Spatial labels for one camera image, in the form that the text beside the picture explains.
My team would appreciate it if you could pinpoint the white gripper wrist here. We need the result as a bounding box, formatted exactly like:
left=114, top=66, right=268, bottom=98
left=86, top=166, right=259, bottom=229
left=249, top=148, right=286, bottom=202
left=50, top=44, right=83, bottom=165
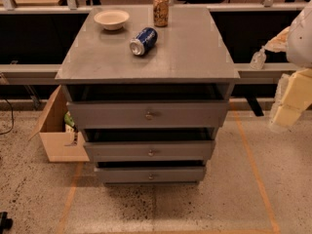
left=271, top=68, right=312, bottom=127

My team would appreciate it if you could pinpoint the grey top drawer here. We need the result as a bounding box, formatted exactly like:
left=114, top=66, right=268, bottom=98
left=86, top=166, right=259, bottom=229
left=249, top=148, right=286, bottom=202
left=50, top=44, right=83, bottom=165
left=67, top=100, right=228, bottom=129

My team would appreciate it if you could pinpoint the grey drawer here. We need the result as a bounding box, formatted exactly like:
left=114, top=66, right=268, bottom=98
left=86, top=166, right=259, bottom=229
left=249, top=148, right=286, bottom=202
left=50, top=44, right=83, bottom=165
left=67, top=100, right=228, bottom=129
left=84, top=140, right=215, bottom=162
left=95, top=167, right=206, bottom=183

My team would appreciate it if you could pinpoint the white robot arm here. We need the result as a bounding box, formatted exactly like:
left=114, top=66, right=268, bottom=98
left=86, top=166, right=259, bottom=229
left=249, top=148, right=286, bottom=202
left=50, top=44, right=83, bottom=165
left=264, top=1, right=312, bottom=131

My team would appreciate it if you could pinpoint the grey middle drawer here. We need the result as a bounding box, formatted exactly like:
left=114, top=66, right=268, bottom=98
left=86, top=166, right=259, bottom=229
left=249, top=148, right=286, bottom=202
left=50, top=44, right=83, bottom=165
left=84, top=140, right=215, bottom=162

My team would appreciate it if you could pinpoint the grey drawer cabinet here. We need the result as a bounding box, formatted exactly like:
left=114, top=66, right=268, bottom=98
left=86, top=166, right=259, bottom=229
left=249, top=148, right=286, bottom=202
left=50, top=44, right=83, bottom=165
left=54, top=5, right=241, bottom=185

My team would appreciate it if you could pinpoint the grey bottom drawer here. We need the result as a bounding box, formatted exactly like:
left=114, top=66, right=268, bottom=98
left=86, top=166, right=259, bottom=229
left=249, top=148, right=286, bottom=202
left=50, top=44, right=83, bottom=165
left=95, top=167, right=206, bottom=183

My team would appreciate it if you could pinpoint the open cardboard box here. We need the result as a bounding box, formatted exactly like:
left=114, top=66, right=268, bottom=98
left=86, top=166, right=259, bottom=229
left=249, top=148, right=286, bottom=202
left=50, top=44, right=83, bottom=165
left=28, top=86, right=89, bottom=162

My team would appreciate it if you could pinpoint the grey metal railing beam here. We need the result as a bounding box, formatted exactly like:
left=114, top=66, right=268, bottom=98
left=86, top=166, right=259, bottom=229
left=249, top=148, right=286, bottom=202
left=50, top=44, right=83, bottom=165
left=0, top=62, right=298, bottom=85

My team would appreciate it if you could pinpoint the clear sanitizer pump bottle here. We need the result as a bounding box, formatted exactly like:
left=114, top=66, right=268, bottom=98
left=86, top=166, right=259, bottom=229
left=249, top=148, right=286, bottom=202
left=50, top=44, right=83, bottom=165
left=250, top=48, right=266, bottom=70

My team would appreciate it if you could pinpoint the blue soda can lying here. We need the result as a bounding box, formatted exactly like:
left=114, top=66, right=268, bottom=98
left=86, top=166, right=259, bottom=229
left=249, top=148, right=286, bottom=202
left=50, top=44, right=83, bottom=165
left=130, top=27, right=158, bottom=56

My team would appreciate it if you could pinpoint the gold upright drink can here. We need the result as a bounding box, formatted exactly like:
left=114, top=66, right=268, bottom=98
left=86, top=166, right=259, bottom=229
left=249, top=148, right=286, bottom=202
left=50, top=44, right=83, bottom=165
left=153, top=0, right=169, bottom=27

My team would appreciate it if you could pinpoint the white ceramic bowl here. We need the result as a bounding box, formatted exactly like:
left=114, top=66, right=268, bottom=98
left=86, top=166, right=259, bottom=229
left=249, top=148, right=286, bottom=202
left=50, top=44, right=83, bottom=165
left=94, top=10, right=130, bottom=31

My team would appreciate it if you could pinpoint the green packet in box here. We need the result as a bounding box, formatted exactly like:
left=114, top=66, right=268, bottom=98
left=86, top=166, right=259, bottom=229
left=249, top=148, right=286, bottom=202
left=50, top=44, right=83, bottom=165
left=63, top=112, right=75, bottom=132

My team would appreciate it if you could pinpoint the black object floor corner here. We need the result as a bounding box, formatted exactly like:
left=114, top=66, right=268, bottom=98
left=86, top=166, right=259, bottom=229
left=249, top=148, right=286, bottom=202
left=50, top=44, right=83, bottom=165
left=0, top=212, right=13, bottom=234

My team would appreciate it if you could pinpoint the black cable on floor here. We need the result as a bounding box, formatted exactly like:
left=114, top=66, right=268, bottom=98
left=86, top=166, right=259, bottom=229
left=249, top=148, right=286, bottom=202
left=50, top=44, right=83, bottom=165
left=0, top=97, right=15, bottom=136

